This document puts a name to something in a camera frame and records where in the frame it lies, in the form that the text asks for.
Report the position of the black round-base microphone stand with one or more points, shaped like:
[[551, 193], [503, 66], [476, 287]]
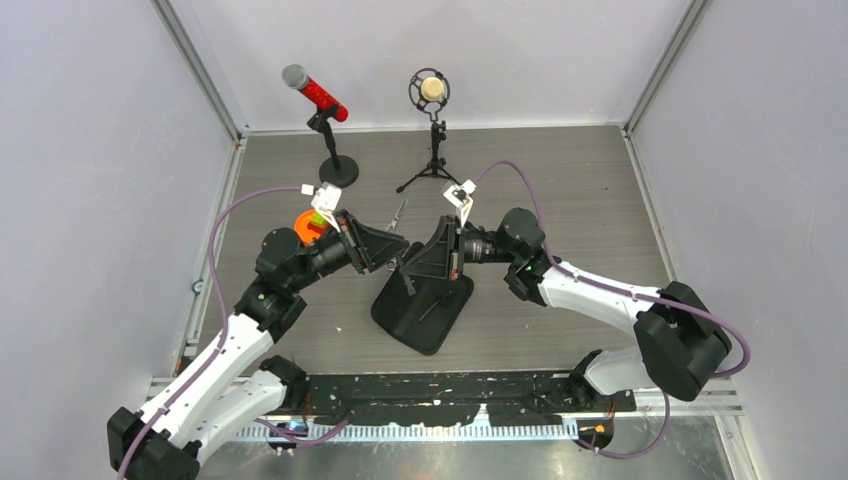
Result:
[[339, 170]]

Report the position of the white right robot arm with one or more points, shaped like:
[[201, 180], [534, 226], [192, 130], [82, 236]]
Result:
[[677, 350]]

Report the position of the orange curved toy slide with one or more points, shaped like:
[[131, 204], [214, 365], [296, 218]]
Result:
[[307, 232]]

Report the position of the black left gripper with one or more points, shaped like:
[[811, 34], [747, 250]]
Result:
[[366, 248]]

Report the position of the beige condenser microphone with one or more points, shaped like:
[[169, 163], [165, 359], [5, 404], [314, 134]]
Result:
[[428, 86]]

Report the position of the black tripod microphone stand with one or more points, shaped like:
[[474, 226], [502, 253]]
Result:
[[436, 166]]

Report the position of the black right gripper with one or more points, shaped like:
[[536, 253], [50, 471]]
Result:
[[445, 255]]

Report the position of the red handheld microphone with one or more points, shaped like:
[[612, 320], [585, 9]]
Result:
[[295, 77]]

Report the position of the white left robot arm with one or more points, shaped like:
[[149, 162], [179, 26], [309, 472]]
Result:
[[172, 435]]

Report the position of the silver hair scissors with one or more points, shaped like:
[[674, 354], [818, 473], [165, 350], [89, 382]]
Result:
[[392, 225]]

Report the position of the black tool pouch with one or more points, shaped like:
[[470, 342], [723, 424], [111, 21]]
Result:
[[420, 311]]

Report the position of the lime green toy brick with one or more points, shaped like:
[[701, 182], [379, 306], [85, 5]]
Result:
[[318, 220]]

